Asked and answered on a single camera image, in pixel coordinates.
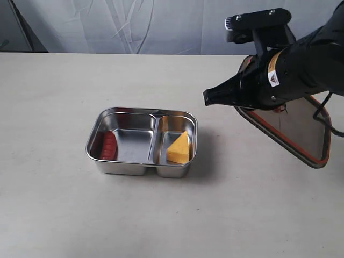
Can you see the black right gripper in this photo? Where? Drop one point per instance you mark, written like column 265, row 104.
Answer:
column 312, row 64

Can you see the dark transparent lid orange valve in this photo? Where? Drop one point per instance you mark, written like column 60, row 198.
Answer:
column 291, row 125

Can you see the yellow toy cheese wedge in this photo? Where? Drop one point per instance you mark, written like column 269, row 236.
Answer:
column 179, row 150

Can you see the red toy sausage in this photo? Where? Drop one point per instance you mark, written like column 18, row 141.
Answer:
column 109, row 147

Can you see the steel two-compartment lunch box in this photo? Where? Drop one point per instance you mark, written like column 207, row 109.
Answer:
column 143, row 136

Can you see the grey wrinkled backdrop curtain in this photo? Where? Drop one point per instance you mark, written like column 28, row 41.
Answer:
column 141, row 27

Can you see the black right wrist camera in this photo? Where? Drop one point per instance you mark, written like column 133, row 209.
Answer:
column 266, row 29

